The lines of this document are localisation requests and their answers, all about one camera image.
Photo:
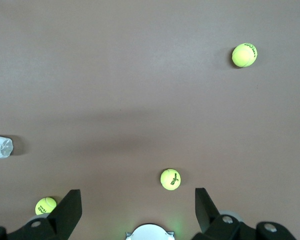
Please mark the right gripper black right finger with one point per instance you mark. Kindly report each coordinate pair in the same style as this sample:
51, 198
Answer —
206, 215

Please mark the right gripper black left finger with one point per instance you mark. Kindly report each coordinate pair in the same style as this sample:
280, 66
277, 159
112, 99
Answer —
62, 217

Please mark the clear tennis ball can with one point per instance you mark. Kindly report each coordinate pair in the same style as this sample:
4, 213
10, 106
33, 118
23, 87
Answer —
1, 147

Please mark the yellow tennis ball Head print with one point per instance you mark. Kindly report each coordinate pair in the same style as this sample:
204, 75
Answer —
43, 206

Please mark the yellow tennis ball Wilson print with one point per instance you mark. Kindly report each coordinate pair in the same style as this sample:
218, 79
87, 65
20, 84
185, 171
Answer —
170, 179

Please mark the yellow tennis ball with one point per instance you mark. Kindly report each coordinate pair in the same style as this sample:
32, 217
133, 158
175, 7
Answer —
244, 55

